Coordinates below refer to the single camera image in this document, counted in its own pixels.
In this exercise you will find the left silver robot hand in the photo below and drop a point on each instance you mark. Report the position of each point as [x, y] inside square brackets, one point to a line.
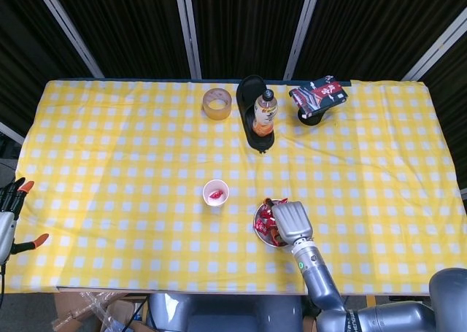
[6, 230]

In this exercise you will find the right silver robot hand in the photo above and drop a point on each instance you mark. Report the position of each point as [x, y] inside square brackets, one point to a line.
[293, 220]

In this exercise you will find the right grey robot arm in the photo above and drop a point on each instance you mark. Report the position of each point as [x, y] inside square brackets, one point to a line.
[321, 281]

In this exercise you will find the metal bowl of red candies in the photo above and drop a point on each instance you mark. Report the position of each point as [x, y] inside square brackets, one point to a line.
[263, 240]

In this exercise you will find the white paper cup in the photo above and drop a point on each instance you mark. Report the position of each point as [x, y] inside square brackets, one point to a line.
[220, 186]

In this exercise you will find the brown cardboard box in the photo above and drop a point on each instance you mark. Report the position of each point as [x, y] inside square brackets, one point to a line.
[65, 310]

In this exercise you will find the black small bowl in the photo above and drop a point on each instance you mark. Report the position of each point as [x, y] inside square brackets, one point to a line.
[313, 121]

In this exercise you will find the orange drink plastic bottle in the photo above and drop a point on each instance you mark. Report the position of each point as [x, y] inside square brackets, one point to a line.
[264, 116]

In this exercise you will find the clear plastic wrap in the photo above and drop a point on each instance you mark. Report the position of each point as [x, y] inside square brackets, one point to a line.
[91, 299]

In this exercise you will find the yellow table leg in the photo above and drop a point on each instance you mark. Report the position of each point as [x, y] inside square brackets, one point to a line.
[370, 300]

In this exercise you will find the grey robot torso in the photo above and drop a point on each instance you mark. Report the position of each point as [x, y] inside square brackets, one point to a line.
[219, 313]

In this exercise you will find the brown packing tape roll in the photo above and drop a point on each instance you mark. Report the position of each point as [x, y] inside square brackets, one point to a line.
[217, 113]

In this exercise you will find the black oval plastic tray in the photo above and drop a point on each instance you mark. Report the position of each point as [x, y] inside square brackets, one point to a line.
[248, 91]

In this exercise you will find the yellow white checked tablecloth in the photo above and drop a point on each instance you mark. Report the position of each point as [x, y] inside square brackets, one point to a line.
[127, 164]

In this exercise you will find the black pleated curtain panel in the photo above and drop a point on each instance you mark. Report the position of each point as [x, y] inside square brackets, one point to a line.
[127, 25]
[29, 54]
[244, 25]
[452, 109]
[365, 25]

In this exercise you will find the white metal frame post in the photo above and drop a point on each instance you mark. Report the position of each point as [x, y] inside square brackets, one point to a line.
[438, 50]
[11, 133]
[188, 29]
[65, 25]
[303, 29]

